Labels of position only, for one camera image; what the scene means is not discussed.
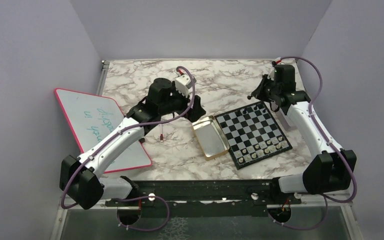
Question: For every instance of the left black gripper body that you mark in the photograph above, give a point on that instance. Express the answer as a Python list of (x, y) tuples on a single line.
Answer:
[(178, 103)]

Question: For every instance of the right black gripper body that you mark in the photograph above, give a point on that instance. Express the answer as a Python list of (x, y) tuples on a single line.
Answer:
[(274, 89)]

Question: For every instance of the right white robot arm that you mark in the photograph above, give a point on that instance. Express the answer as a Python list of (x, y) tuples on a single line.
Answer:
[(332, 166)]

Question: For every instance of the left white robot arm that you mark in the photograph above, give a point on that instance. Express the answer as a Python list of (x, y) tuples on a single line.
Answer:
[(81, 177)]

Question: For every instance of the white box of black pieces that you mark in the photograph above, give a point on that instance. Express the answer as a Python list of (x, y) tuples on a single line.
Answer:
[(285, 121)]

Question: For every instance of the gold metal tin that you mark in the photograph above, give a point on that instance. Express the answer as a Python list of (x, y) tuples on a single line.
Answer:
[(210, 137)]

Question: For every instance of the black white chessboard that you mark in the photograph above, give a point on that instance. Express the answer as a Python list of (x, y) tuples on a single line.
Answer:
[(253, 131)]

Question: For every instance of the red framed whiteboard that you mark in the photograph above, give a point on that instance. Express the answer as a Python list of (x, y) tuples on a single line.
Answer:
[(92, 118)]

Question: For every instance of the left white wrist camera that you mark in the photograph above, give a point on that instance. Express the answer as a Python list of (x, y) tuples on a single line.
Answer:
[(183, 84)]

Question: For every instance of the black table front rail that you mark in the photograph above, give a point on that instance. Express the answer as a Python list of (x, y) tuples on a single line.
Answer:
[(199, 198)]

